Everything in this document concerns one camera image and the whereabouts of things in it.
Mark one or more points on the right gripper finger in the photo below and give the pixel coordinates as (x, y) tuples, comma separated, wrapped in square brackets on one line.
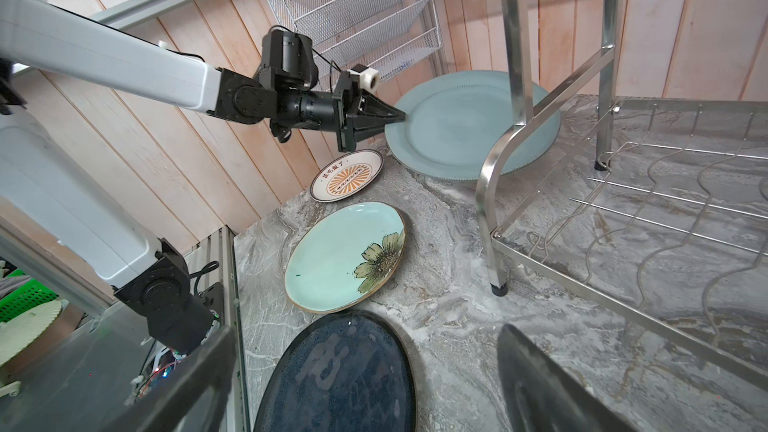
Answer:
[(542, 396)]

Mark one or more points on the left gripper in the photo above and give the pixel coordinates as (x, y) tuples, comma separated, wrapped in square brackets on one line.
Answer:
[(327, 112)]

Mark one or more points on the orange sunburst plate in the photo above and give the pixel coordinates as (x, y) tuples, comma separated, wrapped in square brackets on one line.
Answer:
[(346, 176)]

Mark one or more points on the grey-green plate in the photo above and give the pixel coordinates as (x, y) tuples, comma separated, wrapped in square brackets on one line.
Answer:
[(452, 123)]

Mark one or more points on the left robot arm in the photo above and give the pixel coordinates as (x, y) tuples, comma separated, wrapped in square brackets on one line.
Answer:
[(128, 150)]

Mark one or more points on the chrome dish rack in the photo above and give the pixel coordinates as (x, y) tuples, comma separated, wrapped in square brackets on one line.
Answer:
[(655, 209)]

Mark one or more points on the mint plate with flower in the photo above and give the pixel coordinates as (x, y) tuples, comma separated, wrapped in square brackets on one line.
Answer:
[(346, 257)]

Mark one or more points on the dark blue oval plate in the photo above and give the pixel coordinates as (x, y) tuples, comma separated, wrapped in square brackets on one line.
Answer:
[(347, 371)]

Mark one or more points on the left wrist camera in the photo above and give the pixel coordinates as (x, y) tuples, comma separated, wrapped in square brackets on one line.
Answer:
[(368, 78)]

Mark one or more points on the white wire shelf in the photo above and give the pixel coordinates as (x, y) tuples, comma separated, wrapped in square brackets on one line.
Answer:
[(390, 36)]

